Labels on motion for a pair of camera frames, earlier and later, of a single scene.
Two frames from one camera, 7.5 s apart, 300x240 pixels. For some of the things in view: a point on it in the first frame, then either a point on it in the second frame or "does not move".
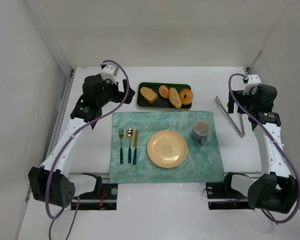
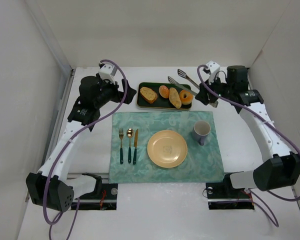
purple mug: x=201 y=130 does not move
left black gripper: x=120 y=92 does not move
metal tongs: x=242 y=133 to x=183 y=75
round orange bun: x=164 y=91 does not move
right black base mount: x=221 y=196 does not move
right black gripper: x=239 y=100 to x=210 y=89
